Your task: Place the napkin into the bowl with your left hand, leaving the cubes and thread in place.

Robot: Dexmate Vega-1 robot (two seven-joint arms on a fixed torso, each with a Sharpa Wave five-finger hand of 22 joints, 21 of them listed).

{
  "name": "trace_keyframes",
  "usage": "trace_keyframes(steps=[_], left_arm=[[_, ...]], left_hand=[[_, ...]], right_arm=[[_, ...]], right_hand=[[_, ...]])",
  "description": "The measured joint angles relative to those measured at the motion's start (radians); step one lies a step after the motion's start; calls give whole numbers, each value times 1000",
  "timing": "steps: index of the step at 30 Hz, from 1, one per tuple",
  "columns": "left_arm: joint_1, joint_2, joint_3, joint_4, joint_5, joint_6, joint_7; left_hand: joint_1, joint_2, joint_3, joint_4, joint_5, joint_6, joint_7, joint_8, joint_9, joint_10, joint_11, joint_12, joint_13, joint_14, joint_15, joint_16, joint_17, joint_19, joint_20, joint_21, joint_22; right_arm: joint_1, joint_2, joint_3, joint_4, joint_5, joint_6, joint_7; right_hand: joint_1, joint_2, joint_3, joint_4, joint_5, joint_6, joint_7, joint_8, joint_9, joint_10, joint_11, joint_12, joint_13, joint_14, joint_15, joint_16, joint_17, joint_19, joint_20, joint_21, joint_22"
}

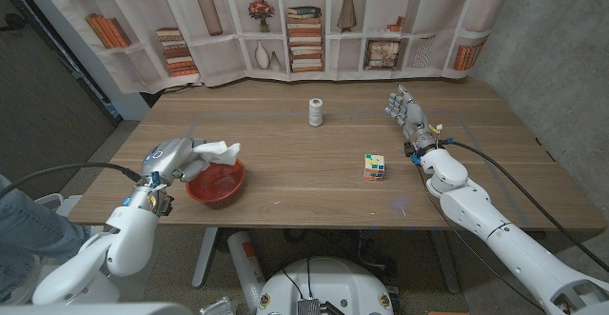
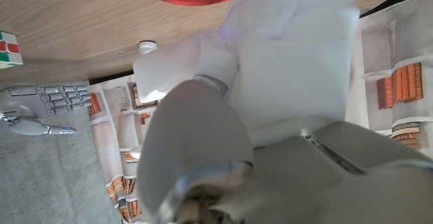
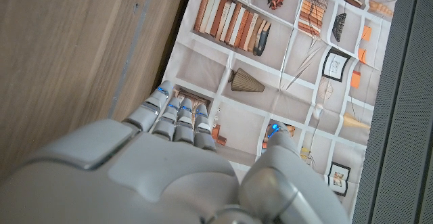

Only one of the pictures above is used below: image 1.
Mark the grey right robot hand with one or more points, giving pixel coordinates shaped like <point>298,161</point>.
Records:
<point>415,119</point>

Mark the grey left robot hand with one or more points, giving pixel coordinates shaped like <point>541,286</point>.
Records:
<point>171,158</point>

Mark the white napkin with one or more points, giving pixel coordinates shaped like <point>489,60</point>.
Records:
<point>221,152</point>

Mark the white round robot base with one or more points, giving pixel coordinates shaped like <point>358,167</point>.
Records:
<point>328,281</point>

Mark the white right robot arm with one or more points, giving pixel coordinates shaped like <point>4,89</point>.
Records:
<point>504,243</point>

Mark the red bowl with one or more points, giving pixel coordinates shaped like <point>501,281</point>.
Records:
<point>216,184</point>

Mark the white thread spool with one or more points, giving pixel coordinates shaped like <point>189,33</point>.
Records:
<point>316,112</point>

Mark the multicoloured puzzle cube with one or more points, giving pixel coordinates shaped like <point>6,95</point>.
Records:
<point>374,167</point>

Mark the grey table leg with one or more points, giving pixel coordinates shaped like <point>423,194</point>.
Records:
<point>204,258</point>
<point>445,262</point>

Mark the printed bookshelf backdrop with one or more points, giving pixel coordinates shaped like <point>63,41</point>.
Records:
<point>214,58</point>

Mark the white roll with orange label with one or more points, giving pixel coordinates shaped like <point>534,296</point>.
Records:
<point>245,267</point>

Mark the person in blue jeans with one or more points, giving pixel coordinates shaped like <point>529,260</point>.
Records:
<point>33,229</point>

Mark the grey metal device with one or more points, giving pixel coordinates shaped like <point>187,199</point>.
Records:
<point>219,306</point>

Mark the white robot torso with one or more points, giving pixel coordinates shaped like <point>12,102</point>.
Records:
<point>95,309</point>

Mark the orange object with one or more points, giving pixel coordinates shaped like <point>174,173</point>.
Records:
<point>447,313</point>

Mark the grey finned module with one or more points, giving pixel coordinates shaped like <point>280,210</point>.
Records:
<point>308,307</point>

